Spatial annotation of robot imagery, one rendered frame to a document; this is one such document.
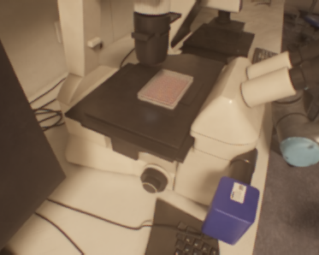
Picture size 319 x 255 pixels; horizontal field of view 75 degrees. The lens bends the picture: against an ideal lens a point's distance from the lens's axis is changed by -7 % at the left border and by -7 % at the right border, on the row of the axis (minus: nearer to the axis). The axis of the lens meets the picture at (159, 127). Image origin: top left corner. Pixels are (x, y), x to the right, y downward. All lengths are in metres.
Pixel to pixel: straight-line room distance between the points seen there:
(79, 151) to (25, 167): 0.30
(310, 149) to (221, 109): 0.31
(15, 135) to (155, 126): 0.24
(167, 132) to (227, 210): 0.18
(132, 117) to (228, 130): 0.19
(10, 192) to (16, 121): 0.09
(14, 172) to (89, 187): 0.30
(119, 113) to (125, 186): 0.21
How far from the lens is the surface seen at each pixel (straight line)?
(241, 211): 0.34
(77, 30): 0.52
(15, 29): 0.89
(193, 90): 0.52
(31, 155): 0.34
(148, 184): 0.50
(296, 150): 0.61
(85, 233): 0.55
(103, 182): 0.60
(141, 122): 0.43
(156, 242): 0.50
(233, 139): 0.38
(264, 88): 0.37
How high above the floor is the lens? 1.25
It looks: 43 degrees down
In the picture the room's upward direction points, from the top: 3 degrees clockwise
